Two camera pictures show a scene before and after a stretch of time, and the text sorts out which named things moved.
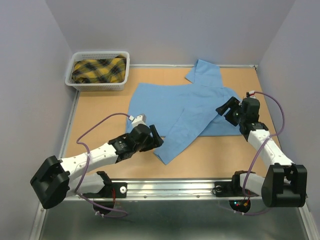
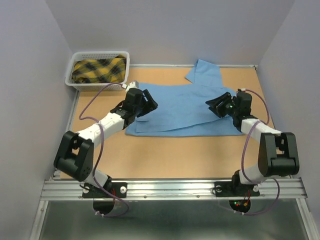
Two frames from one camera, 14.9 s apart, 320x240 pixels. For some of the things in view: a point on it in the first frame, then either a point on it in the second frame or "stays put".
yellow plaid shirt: [104, 71] stays put
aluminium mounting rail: [165, 189] stays put
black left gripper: [154, 141] → [149, 105]
